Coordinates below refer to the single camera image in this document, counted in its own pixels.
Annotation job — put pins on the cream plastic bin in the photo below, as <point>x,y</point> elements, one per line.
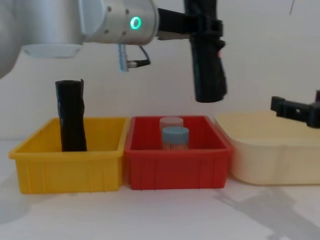
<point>272,155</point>

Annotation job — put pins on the yellow plastic bin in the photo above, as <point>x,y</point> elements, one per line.
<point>67,172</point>

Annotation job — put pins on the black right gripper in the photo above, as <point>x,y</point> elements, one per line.
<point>316,115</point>

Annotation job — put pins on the red plastic bin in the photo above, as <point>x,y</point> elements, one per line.
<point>175,170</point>

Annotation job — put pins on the clear jar with blue lid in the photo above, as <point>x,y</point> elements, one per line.
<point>175,137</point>

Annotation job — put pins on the black bag with red mark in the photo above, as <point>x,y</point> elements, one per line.
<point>208,70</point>

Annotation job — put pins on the white table cloth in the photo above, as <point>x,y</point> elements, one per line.
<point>150,217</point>

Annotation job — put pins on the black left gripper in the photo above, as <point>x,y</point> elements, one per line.
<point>172,22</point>

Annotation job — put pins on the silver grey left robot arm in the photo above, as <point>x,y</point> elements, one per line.
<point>50,20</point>

